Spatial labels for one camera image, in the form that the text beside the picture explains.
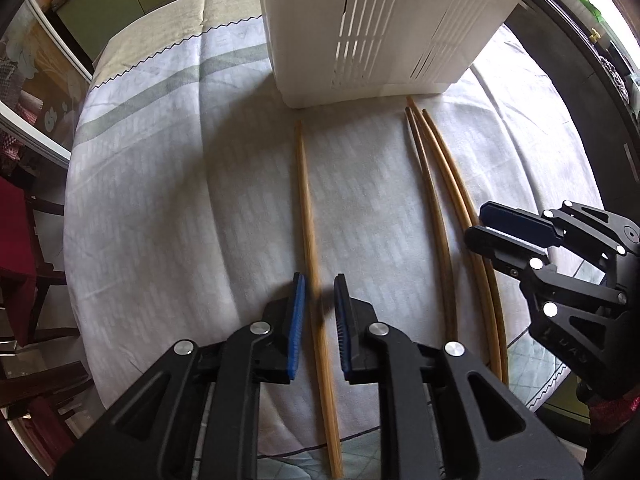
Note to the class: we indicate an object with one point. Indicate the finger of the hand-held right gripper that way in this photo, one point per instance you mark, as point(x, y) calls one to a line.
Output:
point(515, 222)
point(500, 250)

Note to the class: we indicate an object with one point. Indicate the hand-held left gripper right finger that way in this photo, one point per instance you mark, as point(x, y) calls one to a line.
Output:
point(343, 325)

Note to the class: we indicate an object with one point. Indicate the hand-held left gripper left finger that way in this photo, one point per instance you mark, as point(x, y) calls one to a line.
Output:
point(297, 325)

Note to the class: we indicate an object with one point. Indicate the light wooden chopstick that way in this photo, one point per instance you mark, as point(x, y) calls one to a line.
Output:
point(310, 240)

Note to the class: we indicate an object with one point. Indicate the white plastic utensil holder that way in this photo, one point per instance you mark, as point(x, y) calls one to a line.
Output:
point(380, 30)

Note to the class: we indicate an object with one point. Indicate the person's right forearm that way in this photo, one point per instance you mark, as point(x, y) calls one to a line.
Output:
point(612, 412)

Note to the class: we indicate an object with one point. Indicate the dark sink base cabinets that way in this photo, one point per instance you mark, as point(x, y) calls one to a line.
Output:
point(565, 85)

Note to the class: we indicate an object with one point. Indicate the grey green patterned tablecloth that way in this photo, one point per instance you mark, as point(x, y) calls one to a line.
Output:
point(190, 185)

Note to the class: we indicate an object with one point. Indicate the dark scrubbing cloth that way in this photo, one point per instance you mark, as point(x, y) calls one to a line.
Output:
point(614, 70)

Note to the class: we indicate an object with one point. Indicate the brass tap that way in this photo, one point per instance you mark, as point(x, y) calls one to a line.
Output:
point(594, 36)

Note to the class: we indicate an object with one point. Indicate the green sponge tray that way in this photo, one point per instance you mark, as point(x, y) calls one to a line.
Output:
point(587, 2)

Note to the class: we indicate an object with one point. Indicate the dark wooden chair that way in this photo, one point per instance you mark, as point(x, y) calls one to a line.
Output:
point(40, 395)

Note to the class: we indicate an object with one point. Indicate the glass sliding door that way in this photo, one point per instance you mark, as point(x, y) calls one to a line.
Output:
point(35, 90)

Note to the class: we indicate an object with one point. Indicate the green base cabinets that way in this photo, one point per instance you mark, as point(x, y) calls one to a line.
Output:
point(125, 0)

